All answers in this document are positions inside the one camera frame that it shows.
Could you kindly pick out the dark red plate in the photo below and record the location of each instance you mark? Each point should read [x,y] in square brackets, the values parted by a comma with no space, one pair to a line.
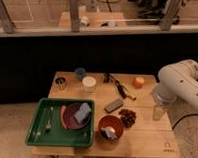
[69,117]

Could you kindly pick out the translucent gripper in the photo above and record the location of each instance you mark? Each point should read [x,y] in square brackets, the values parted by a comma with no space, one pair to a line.
[159,110]

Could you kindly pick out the small dark glass jar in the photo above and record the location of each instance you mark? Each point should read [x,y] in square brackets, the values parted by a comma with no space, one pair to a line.
[61,83]

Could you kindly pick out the orange fruit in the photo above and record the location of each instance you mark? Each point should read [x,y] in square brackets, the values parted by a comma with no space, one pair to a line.
[138,82]

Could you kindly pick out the grey rectangular block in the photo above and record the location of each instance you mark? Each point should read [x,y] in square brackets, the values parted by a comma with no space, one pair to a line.
[116,104]

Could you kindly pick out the wooden table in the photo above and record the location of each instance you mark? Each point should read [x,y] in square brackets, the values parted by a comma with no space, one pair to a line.
[146,138]

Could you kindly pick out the white cup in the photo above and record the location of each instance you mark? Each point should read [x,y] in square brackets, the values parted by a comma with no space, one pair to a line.
[89,84]

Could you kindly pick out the dark brown grape bunch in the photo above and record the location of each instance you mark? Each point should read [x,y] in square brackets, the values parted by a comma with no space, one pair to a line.
[127,117]

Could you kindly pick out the black handled tool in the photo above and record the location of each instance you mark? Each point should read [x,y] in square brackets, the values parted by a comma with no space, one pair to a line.
[121,89]

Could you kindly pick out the blue cup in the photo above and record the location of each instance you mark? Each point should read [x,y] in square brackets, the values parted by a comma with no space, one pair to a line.
[80,73]

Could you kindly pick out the white towel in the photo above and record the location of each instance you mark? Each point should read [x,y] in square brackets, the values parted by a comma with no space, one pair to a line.
[110,132]

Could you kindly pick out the grey blue sponge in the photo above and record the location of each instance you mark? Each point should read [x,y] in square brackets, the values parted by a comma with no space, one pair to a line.
[82,112]

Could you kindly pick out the red brown bowl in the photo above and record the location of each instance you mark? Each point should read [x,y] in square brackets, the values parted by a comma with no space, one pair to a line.
[111,120]

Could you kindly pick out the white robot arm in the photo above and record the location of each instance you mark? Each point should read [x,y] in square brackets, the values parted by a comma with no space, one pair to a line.
[177,80]

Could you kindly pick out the metal fork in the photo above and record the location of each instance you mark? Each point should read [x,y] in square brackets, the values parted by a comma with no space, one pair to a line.
[48,126]

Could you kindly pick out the green plastic tray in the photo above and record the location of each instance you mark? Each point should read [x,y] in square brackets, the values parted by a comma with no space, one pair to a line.
[59,135]

